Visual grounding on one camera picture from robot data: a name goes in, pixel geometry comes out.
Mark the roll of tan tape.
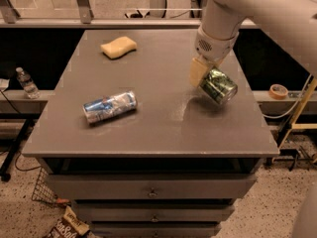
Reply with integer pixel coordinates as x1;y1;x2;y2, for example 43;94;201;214
268;84;288;100

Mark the wire mesh basket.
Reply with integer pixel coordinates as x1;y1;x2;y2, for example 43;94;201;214
32;168;57;205

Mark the snack chip bag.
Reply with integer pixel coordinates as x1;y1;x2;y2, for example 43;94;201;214
43;206;89;238

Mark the blue silver soda can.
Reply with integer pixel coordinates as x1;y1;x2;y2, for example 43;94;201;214
83;91;138;124

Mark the green soda can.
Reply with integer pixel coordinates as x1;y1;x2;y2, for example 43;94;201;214
200;67;238;105

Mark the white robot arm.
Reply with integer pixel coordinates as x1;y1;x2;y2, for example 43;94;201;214
190;0;317;85

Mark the black cable on floor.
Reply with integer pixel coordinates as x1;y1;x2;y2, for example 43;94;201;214
0;89;43;173

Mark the grey drawer cabinet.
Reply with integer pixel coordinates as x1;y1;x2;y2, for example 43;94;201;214
23;30;278;238

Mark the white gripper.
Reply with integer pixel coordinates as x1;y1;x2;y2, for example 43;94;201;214
189;27;239;87

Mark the yellow sponge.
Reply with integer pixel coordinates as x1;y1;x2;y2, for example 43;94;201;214
100;37;137;60

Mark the yellow metal stand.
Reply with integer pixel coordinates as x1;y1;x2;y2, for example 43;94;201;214
276;75;317;149

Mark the clear plastic water bottle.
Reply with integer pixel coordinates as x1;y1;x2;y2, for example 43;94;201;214
16;67;40;99

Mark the grey metal railing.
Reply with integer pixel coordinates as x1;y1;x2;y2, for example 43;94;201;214
0;0;259;30

